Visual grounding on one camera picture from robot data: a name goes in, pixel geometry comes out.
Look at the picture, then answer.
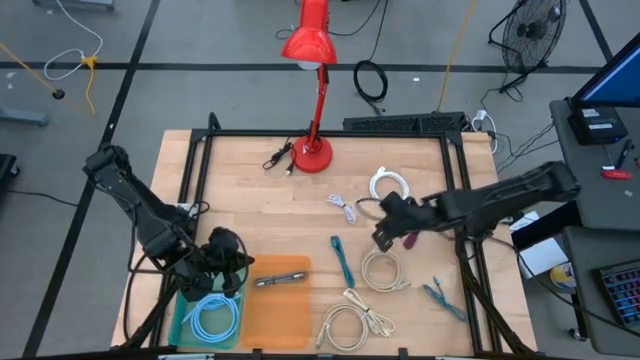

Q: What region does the red desk lamp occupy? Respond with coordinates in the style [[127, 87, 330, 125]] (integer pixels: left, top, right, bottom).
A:
[[279, 0, 339, 175]]

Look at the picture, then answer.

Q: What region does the black lamp power cord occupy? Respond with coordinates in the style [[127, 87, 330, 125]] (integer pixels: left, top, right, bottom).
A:
[[262, 137, 297, 177]]

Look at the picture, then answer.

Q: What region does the colourful backlit keyboard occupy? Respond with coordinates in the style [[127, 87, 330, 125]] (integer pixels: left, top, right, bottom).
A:
[[592, 257, 640, 331]]

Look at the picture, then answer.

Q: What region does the white floor cable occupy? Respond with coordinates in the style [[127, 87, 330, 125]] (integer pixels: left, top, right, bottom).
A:
[[42, 0, 105, 83]]

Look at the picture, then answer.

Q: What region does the black coiled floor cable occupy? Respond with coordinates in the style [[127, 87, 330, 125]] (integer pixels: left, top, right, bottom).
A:
[[352, 59, 390, 116]]

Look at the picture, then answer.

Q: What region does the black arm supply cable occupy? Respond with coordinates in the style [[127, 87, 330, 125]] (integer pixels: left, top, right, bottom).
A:
[[122, 252, 169, 346]]

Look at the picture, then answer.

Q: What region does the black chair base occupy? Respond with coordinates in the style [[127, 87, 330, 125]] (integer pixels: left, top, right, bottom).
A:
[[0, 153, 21, 194]]

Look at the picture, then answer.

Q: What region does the thin black floor cable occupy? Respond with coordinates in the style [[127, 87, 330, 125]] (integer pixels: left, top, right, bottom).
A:
[[274, 0, 384, 41]]

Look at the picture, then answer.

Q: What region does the black power strip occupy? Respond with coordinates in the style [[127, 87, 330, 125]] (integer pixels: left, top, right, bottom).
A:
[[342, 110, 467, 135]]

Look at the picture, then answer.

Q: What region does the light blue cable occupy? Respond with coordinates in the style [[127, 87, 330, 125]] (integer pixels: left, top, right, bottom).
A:
[[182, 293, 242, 344], [188, 295, 241, 344]]

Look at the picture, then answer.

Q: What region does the black box with labels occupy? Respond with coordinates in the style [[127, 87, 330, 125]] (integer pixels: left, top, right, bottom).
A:
[[567, 102, 629, 146]]

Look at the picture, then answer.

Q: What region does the small white cable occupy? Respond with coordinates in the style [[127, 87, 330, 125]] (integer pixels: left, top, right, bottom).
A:
[[327, 193, 357, 225]]

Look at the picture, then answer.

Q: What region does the beige cable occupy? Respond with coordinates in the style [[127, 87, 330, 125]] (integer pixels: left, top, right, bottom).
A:
[[313, 302, 369, 351], [342, 287, 396, 339], [360, 248, 412, 294]]

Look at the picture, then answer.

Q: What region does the orange-yellow floor cable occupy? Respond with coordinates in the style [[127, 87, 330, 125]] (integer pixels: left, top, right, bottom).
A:
[[437, 0, 479, 112]]

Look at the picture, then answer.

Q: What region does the orange translucent tray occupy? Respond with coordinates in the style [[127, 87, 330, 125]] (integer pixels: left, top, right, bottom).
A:
[[240, 254, 312, 350]]

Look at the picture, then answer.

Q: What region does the black metal table frame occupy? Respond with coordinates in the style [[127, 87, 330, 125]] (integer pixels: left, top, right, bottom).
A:
[[119, 112, 539, 360]]

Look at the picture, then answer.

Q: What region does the grey handled tool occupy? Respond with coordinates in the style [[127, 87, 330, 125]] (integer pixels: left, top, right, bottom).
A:
[[253, 271, 309, 288]]

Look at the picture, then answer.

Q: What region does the grey monitor desk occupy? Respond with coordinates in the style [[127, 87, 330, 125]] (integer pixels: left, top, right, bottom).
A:
[[548, 98, 640, 232]]

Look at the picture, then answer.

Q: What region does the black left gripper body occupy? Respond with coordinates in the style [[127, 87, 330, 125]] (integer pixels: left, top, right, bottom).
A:
[[199, 227, 245, 282]]

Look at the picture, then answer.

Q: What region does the thin teal cable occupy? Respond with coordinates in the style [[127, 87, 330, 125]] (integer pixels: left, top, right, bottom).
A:
[[422, 275, 470, 323]]

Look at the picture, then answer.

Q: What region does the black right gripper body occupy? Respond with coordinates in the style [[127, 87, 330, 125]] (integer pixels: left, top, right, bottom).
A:
[[377, 191, 444, 236]]

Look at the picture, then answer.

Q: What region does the yellow floor cable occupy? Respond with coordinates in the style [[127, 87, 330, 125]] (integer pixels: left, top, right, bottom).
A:
[[0, 42, 99, 114]]

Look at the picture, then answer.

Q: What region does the black floor fan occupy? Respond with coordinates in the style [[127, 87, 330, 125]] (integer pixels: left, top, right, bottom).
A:
[[487, 0, 569, 94]]

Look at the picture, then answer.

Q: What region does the grey table foot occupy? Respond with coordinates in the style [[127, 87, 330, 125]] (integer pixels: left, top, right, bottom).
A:
[[0, 106, 50, 128], [32, 0, 116, 12]]

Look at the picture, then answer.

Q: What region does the black floor cable bundle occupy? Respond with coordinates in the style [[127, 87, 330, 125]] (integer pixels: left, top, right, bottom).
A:
[[479, 74, 561, 174]]

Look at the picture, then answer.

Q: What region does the black computer monitor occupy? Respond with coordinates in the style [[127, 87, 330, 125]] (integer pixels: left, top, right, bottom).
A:
[[569, 32, 640, 109]]

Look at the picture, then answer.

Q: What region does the white plug with cable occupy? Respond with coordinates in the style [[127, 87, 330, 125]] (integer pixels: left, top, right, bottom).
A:
[[469, 108, 499, 155]]

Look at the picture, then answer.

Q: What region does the grey keyboard desk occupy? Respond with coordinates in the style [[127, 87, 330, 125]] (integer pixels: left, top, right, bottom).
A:
[[562, 227, 640, 357]]

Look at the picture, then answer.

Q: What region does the white paper box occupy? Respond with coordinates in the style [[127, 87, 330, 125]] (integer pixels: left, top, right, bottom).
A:
[[509, 210, 571, 280]]

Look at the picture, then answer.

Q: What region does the black pen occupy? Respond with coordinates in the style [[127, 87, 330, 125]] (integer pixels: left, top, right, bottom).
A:
[[614, 138, 634, 170]]

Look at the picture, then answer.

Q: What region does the green translucent tray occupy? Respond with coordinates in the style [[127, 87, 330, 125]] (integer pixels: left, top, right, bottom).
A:
[[167, 257, 247, 350]]

